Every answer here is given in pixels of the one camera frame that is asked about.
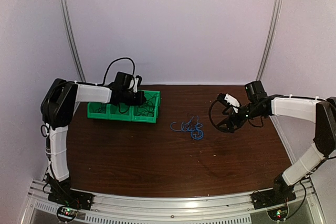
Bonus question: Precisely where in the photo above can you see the green plastic bin right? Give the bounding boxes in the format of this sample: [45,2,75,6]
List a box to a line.
[131,90,161,124]

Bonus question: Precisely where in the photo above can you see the green plastic bin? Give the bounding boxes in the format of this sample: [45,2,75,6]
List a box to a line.
[87,102,110,120]
[107,103,133,122]
[131,90,161,124]

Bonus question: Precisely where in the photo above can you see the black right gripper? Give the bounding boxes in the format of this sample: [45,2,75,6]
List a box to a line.
[216,101,263,133]

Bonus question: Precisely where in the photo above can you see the green plastic bin middle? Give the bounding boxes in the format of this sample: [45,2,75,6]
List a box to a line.
[107,103,133,122]

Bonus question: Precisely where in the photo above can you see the right aluminium frame post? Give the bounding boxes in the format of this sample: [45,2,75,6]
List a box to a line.
[256,0,283,81]

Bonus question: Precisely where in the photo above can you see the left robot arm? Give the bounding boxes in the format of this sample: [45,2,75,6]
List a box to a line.
[40,72,146,205]

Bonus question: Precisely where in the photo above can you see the blue and brown cables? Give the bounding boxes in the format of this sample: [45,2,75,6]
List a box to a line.
[170,113,205,141]

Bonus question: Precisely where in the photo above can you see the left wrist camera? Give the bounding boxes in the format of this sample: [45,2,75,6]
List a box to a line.
[128,75,142,93]

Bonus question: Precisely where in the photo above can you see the green plastic bin left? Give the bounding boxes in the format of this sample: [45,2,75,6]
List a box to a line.
[87,102,110,120]

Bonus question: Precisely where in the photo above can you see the dark blue pulled cable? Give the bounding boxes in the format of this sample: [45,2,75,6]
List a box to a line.
[94,102,108,114]

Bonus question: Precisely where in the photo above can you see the brown pulled cable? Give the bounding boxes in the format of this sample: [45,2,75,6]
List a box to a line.
[136,91,161,117]
[135,91,161,119]

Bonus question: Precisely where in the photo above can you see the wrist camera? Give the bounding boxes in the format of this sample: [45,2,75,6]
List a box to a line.
[217,93,240,108]
[128,75,142,93]

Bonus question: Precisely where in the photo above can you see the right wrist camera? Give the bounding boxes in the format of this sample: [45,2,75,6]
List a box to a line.
[217,93,240,108]

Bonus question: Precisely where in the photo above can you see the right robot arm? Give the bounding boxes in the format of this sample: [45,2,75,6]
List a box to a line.
[208,81,335,204]

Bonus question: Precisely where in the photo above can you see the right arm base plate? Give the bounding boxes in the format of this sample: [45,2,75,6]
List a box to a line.
[250,189,296,210]

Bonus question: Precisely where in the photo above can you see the aluminium front rail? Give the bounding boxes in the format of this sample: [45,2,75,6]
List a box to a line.
[19,179,327,223]

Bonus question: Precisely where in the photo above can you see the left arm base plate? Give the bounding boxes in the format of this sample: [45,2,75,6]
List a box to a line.
[48,190,93,210]

